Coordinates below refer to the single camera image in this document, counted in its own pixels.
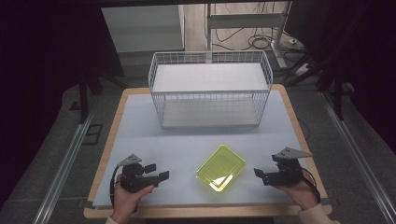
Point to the pale table mat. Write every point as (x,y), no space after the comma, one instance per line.
(183,146)

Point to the person's left hand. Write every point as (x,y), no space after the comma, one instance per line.
(126,200)

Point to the aluminium floor rail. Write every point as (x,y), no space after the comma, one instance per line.
(358,155)
(63,168)

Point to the white metal desk frame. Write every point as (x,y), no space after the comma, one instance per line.
(246,20)

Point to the person's right hand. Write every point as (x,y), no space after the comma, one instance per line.
(300,194)

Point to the black metal stand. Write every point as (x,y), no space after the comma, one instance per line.
(337,93)
(83,96)

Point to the black floor plate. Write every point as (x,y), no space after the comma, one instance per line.
(92,134)

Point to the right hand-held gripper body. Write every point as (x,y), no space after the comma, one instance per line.
(288,172)

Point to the yellow-green plastic tray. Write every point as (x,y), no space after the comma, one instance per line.
(221,168)

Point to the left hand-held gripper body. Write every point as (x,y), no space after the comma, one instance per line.
(134,182)

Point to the white cabinet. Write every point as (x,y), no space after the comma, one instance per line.
(141,28)

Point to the dark curtain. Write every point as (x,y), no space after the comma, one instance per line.
(37,77)
(367,62)

